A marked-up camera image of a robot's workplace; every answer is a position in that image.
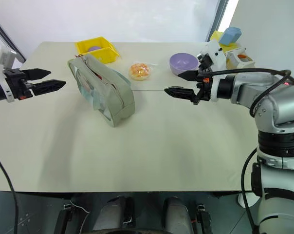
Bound dark window frame strip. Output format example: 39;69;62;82
204;0;230;42
0;12;26;63

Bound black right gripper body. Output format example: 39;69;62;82
192;54;214;106

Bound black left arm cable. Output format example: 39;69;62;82
0;148;19;234

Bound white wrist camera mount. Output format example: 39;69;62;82
197;40;232;102
0;42;25;103

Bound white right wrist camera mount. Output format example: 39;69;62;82
197;40;232;102

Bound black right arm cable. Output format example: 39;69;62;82
241;147;260;234

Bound thin white wire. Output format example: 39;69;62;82
70;199;91;215

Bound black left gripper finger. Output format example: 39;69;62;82
22;68;52;80
32;79;67;97

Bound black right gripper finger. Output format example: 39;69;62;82
178;70;199;82
164;86;199;102

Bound white round floor disc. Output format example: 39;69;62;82
238;192;260;208

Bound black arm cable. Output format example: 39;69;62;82
241;147;260;234
0;148;19;234

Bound black bracket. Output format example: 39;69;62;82
54;204;75;234
196;204;213;234

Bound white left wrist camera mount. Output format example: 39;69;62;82
0;42;25;103

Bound yellow box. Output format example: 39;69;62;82
210;30;238;53

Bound white handheld gun tool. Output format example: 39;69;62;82
225;47;257;71

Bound yellow plastic bin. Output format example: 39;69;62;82
74;36;121;65

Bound wrapped orange bread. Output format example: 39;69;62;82
129;61;158;81

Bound large purple bowl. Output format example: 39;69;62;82
169;53;200;76

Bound dark rounded shape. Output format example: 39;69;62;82
162;196;196;234
92;195;136;233

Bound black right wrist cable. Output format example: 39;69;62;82
205;68;293;118

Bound blue block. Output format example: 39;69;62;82
220;27;243;47

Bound pale green zipper pouch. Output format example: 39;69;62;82
67;53;136;128

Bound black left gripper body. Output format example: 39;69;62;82
3;69;35;100

